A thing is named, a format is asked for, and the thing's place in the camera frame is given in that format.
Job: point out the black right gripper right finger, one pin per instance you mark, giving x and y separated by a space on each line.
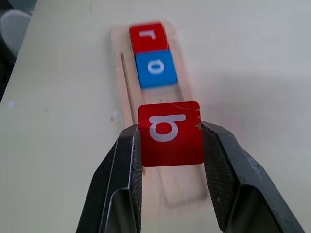
243 170

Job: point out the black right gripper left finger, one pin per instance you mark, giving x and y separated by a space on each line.
114 174

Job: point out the red letter b block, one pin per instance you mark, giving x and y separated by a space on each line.
170 148

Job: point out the wooden letter tray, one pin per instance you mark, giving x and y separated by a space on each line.
126 80

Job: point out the blue letter o block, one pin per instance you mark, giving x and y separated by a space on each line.
156 69

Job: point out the red letter r block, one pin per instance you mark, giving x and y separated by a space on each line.
148 38

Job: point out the white plastic container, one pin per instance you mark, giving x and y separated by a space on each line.
14 31

